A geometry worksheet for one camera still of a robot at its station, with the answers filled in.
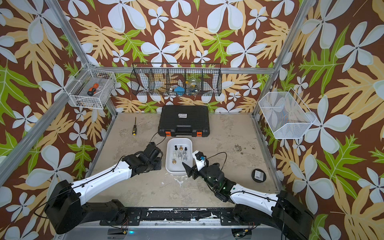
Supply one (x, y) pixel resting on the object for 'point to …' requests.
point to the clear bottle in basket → (193, 86)
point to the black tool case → (191, 121)
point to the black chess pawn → (185, 149)
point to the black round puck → (258, 175)
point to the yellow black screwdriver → (134, 128)
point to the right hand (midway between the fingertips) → (188, 158)
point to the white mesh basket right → (285, 115)
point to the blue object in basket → (179, 90)
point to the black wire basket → (176, 79)
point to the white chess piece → (174, 154)
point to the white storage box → (178, 150)
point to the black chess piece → (176, 148)
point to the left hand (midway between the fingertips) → (161, 161)
